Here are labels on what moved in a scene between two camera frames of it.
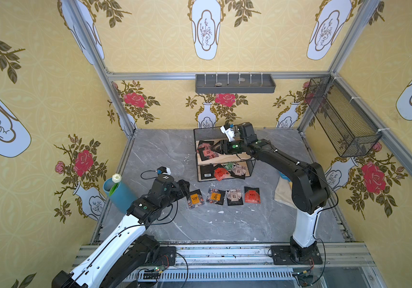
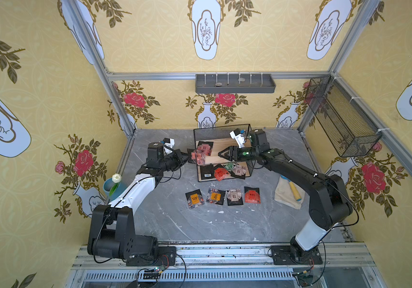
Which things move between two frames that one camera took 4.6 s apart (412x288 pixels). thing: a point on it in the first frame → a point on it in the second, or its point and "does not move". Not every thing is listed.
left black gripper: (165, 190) → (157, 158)
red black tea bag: (251, 195) does not move
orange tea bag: (195, 200) does not move
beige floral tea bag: (234, 197) does not move
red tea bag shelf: (220, 173) does not move
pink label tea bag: (208, 151) → (200, 159)
